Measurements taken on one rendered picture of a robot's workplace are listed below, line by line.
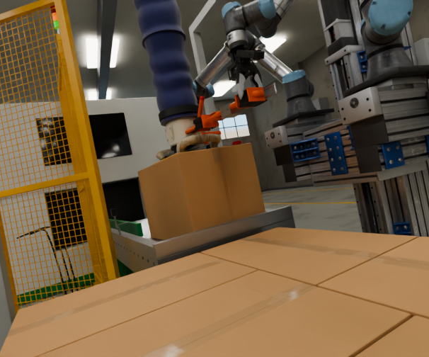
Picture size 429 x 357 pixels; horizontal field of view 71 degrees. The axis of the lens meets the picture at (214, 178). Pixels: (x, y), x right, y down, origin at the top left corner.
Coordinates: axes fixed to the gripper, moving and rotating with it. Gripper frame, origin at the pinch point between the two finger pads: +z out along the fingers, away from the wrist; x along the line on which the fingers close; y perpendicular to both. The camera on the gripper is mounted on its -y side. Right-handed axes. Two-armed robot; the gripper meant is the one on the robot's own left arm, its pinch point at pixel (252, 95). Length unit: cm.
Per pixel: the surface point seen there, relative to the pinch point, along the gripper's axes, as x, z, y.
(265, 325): 44, 54, -43
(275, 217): -21, 51, 25
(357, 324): 36, 54, -54
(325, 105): -678, -129, 475
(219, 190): 3.6, 32.3, 30.4
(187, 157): 15.8, 15.8, 30.3
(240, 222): -1, 48, 26
